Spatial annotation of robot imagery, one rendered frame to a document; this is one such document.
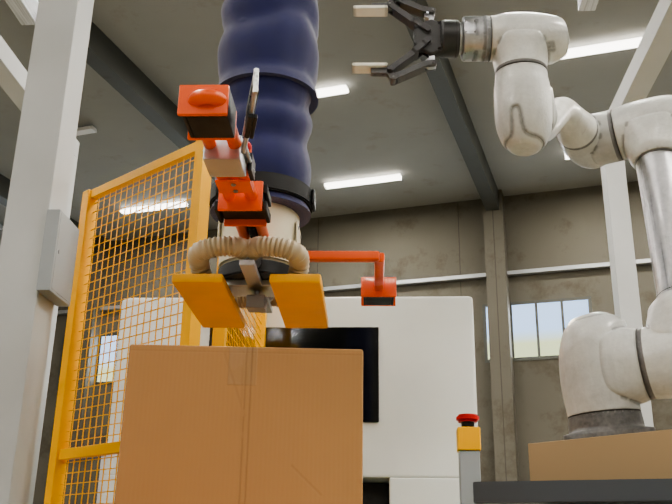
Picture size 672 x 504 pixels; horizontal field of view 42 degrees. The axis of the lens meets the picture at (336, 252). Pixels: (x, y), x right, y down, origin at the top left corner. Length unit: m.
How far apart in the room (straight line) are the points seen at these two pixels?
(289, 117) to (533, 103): 0.53
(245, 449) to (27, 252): 1.89
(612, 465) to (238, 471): 0.76
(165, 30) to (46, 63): 6.79
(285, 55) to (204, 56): 8.69
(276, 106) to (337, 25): 8.09
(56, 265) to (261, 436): 1.81
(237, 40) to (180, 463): 0.97
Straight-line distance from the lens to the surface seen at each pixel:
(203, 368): 1.51
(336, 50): 10.41
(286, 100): 1.94
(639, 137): 2.21
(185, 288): 1.75
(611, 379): 1.92
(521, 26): 1.79
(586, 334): 1.94
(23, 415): 3.10
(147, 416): 1.51
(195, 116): 1.31
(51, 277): 3.14
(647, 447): 1.85
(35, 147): 3.39
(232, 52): 2.01
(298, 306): 1.83
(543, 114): 1.71
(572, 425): 1.95
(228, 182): 1.54
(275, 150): 1.87
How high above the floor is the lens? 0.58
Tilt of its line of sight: 20 degrees up
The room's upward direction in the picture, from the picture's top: 1 degrees clockwise
